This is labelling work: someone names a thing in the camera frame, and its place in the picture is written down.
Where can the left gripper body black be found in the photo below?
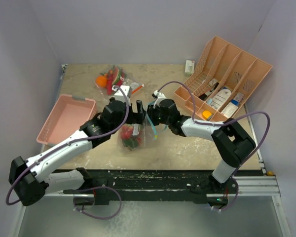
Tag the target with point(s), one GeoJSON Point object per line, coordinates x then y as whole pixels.
{"type": "Point", "coordinates": [134, 117]}

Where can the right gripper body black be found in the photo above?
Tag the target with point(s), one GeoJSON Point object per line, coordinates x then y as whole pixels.
{"type": "Point", "coordinates": [155, 115]}

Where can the zip bag with fake fruit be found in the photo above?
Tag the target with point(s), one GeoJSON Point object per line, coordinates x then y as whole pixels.
{"type": "Point", "coordinates": [135, 136]}

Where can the pink plastic basket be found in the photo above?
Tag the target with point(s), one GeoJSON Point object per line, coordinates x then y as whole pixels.
{"type": "Point", "coordinates": [67, 115]}

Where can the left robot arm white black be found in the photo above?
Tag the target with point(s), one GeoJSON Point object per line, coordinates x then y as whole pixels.
{"type": "Point", "coordinates": [32, 178]}

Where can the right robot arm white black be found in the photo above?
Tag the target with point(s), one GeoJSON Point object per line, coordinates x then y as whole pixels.
{"type": "Point", "coordinates": [232, 141]}

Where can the zip bag with orange watermelon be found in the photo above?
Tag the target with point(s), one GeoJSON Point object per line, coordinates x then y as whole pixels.
{"type": "Point", "coordinates": [115, 75]}

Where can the yellow tape measure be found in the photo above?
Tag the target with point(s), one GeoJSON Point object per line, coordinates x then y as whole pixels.
{"type": "Point", "coordinates": [207, 115]}

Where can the small white green box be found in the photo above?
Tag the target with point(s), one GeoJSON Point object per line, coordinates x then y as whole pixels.
{"type": "Point", "coordinates": [189, 67]}

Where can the white medicine box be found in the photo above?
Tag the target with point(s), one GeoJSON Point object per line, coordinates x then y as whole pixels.
{"type": "Point", "coordinates": [229, 110]}

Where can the orange desk organizer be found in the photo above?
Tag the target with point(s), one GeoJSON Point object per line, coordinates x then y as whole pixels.
{"type": "Point", "coordinates": [224, 73]}

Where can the small yellow ball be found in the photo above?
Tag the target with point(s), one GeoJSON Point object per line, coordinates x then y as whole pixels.
{"type": "Point", "coordinates": [269, 172]}

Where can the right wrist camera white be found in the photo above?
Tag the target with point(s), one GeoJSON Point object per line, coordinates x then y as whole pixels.
{"type": "Point", "coordinates": [158, 96]}

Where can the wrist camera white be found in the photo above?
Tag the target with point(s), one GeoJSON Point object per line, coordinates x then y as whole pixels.
{"type": "Point", "coordinates": [158, 96]}
{"type": "Point", "coordinates": [122, 93]}

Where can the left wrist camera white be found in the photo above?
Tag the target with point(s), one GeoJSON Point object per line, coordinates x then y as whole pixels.
{"type": "Point", "coordinates": [122, 93]}

